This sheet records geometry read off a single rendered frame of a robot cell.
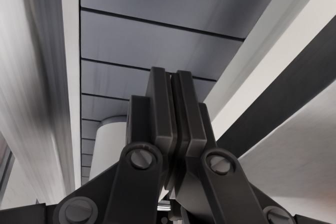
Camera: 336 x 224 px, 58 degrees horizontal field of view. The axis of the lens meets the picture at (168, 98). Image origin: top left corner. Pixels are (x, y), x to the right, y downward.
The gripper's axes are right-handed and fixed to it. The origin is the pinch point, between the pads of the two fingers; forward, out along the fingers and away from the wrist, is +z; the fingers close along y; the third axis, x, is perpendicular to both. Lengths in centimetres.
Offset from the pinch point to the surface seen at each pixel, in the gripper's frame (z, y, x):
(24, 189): 30, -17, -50
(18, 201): 34, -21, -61
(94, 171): 5.4, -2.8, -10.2
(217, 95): 3.8, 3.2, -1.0
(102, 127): 8.6, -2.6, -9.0
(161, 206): 11.8, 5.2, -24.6
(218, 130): 3.4, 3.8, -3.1
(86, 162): 12.8, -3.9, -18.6
